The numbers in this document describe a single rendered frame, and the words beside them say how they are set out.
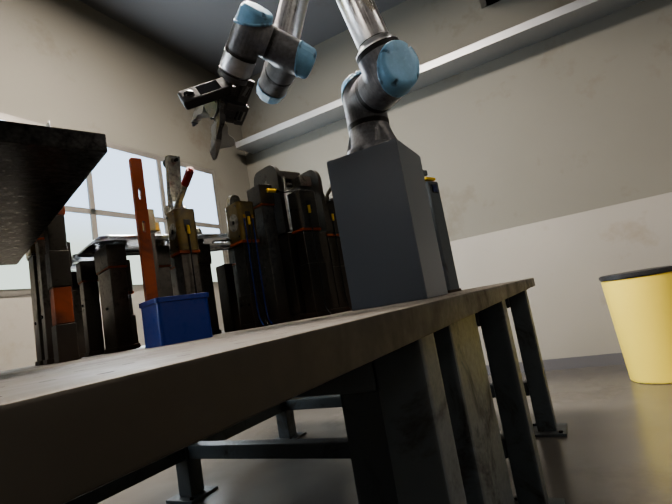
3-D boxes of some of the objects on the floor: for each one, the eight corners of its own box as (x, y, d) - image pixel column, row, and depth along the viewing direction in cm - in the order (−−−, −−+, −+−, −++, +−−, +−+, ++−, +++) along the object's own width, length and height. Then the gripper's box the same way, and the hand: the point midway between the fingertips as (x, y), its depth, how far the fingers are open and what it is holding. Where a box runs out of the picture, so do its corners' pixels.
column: (528, 556, 116) (475, 304, 125) (514, 643, 89) (447, 314, 97) (415, 545, 130) (374, 319, 139) (374, 619, 103) (326, 332, 111)
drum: (713, 383, 234) (681, 264, 241) (624, 387, 254) (597, 278, 261) (700, 368, 267) (672, 264, 275) (622, 373, 287) (598, 276, 295)
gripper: (270, 99, 104) (240, 168, 114) (236, 57, 114) (211, 124, 124) (237, 91, 98) (209, 165, 109) (204, 48, 108) (182, 119, 118)
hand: (200, 142), depth 115 cm, fingers open, 14 cm apart
